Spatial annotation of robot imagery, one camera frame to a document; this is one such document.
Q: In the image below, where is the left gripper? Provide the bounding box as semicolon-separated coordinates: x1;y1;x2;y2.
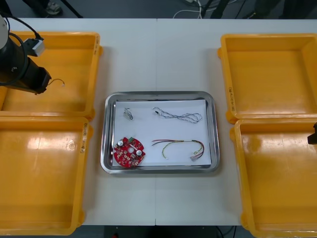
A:
21;57;52;96

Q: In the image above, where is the red black green-yellow wire harness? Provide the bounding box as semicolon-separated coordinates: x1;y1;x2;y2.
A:
151;139;206;163

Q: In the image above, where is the blue-white twisted wire harness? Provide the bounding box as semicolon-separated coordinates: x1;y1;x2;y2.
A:
151;107;203;123

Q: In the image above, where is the yellow-orange plastic bin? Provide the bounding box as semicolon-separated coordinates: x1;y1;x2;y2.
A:
0;116;94;236
217;33;317;124
0;31;104;121
229;118;317;238

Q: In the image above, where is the person's foot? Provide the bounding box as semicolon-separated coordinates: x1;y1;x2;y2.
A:
46;0;62;15

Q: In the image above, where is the black stand leg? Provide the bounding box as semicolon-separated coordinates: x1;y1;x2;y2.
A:
59;0;84;18
210;0;230;19

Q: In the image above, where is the steel tray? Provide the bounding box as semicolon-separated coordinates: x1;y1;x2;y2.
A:
100;91;221;175

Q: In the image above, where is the white sheet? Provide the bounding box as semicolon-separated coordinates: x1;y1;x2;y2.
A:
112;98;212;168

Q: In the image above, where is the round red circuit board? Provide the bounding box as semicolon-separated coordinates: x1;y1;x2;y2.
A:
113;136;147;169

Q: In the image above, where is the white floor cable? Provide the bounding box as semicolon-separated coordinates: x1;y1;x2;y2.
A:
172;0;203;19

